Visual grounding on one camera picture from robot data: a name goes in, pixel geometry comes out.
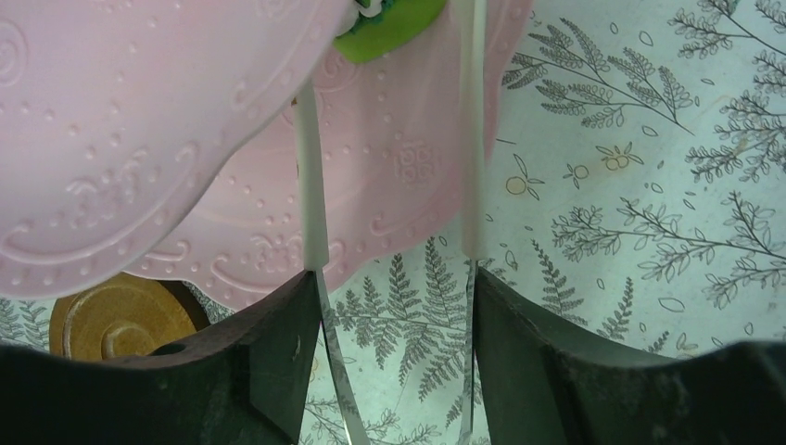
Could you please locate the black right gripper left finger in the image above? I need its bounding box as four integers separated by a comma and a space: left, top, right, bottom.
1, 272, 322, 444

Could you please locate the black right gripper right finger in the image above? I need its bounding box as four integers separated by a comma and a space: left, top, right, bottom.
474, 270, 785, 445

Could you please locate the pink three-tier cake stand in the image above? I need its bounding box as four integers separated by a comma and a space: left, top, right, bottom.
0, 0, 534, 312

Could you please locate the green cake slice toy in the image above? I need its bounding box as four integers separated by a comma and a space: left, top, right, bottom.
333, 0, 447, 64

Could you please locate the light brown wooden coaster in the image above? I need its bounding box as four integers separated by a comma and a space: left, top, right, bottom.
49, 273, 209, 362

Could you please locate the floral patterned tablecloth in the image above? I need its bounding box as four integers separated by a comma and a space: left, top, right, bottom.
1, 1, 785, 444

